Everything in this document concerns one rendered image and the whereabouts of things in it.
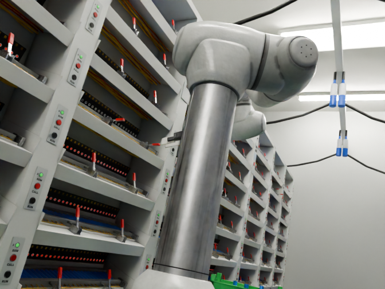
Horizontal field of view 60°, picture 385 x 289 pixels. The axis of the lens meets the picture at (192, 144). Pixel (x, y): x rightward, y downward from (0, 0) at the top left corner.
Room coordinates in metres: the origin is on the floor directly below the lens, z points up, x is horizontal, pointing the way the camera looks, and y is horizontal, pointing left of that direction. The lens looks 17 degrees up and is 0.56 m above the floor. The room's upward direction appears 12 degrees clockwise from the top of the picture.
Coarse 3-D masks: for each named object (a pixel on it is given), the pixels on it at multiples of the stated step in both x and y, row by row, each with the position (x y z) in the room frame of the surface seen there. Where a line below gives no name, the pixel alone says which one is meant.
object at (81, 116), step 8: (80, 96) 1.03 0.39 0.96; (80, 112) 1.06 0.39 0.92; (88, 112) 1.08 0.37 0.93; (80, 120) 1.08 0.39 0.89; (88, 120) 1.10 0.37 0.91; (96, 120) 1.13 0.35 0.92; (88, 128) 1.27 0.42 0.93; (96, 128) 1.15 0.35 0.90; (104, 128) 1.17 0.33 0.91; (112, 128) 1.20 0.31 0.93; (104, 136) 1.20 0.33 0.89; (112, 136) 1.23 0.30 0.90; (120, 136) 1.26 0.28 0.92; (120, 144) 1.28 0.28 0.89; (128, 144) 1.32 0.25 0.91; (136, 144) 1.35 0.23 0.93; (128, 152) 1.52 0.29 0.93; (136, 152) 1.38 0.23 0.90; (144, 152) 1.42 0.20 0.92; (160, 152) 1.58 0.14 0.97; (168, 152) 1.56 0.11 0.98; (144, 160) 1.45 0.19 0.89; (152, 160) 1.49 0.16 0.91; (160, 160) 1.54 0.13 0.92; (160, 168) 1.57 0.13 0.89
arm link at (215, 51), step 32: (192, 32) 0.61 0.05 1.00; (224, 32) 0.61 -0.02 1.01; (256, 32) 0.62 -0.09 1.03; (192, 64) 0.63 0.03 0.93; (224, 64) 0.60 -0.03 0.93; (256, 64) 0.62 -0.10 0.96; (192, 96) 0.64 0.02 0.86; (224, 96) 0.62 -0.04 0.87; (192, 128) 0.62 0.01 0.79; (224, 128) 0.62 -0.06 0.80; (192, 160) 0.61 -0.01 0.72; (224, 160) 0.63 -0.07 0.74; (192, 192) 0.60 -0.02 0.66; (192, 224) 0.59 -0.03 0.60; (160, 256) 0.61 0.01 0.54; (192, 256) 0.59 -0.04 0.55; (160, 288) 0.57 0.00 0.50; (192, 288) 0.57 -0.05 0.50
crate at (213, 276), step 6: (216, 282) 1.48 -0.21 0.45; (222, 282) 1.67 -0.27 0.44; (228, 282) 1.67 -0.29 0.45; (216, 288) 1.48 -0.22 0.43; (222, 288) 1.48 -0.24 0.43; (228, 288) 1.47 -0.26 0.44; (234, 288) 1.46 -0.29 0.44; (240, 288) 1.46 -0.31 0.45; (246, 288) 1.45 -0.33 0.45; (252, 288) 1.64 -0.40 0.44; (258, 288) 1.63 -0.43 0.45
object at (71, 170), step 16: (64, 144) 1.25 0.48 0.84; (80, 144) 1.30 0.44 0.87; (64, 160) 1.14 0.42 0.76; (80, 160) 1.34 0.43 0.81; (96, 160) 1.42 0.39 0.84; (112, 160) 1.49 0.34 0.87; (64, 176) 1.08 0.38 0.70; (80, 176) 1.13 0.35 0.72; (96, 176) 1.20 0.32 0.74; (112, 176) 1.50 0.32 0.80; (96, 192) 1.23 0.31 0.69; (112, 192) 1.30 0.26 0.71; (128, 192) 1.38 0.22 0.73; (144, 192) 1.58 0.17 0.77; (144, 208) 1.52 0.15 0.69
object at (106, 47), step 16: (48, 0) 1.04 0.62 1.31; (0, 16) 0.93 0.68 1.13; (128, 16) 1.40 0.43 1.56; (16, 32) 0.99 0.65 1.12; (112, 48) 1.36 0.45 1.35; (128, 64) 1.48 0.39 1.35; (144, 80) 1.61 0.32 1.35; (0, 96) 1.01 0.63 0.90; (96, 96) 1.36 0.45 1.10; (112, 96) 1.44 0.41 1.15; (0, 112) 1.03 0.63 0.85; (128, 112) 1.56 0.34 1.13; (80, 128) 1.33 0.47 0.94; (96, 144) 1.43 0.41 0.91; (112, 144) 1.52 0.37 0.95; (128, 160) 1.65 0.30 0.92; (80, 192) 1.42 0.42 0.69
